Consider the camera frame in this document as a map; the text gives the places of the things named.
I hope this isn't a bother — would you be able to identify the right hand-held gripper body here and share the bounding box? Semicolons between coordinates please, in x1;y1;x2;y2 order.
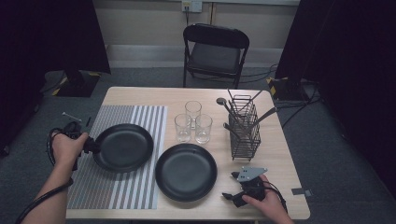
233;165;269;208

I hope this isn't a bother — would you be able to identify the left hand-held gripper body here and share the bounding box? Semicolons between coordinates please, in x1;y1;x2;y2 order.
61;111;92;172

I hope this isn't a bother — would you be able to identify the black round plate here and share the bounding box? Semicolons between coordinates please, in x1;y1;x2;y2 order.
154;143;219;203
92;123;155;174

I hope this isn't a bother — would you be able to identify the black wire cutlery holder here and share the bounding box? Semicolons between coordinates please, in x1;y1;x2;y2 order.
228;93;262;162

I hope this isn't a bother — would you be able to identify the clear drinking glass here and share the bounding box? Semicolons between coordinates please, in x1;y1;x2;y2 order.
194;113;214;145
174;113;192;143
184;100;203;130

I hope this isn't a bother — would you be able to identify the person's left hand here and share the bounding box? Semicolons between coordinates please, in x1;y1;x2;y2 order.
50;132;90;176

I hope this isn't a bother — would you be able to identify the person's right hand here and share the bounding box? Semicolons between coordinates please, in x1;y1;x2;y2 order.
241;174;290;219

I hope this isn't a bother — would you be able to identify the black stand base yellow tape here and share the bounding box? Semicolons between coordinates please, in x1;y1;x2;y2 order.
40;68;102;98
265;76;309;101

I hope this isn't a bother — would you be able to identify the grey tape strip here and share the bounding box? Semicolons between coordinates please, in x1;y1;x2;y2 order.
290;187;313;197

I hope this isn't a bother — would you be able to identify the striped woven placemat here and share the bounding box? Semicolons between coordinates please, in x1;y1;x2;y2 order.
66;105;168;210

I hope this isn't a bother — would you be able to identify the grey metal utensil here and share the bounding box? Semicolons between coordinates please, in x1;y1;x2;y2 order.
247;106;278;133

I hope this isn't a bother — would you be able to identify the dark metal spoon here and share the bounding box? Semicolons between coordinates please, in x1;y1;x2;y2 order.
216;96;248;133

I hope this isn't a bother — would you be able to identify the black curtain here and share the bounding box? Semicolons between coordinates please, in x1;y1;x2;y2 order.
275;0;396;200
0;0;111;157

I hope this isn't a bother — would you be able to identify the black folding chair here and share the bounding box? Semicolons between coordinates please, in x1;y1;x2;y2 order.
182;22;250;90

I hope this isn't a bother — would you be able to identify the left hand-held gripper cable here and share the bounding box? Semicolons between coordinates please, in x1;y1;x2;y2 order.
14;121;76;224

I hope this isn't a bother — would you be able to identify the black floor cable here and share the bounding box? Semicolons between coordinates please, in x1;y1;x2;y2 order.
239;63;278;84
275;90;323;129

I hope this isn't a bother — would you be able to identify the beige wall conduit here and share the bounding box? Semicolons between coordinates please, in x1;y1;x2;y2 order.
209;2;217;25

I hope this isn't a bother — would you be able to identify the white wall power outlet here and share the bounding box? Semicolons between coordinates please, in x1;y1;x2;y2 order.
181;0;204;13

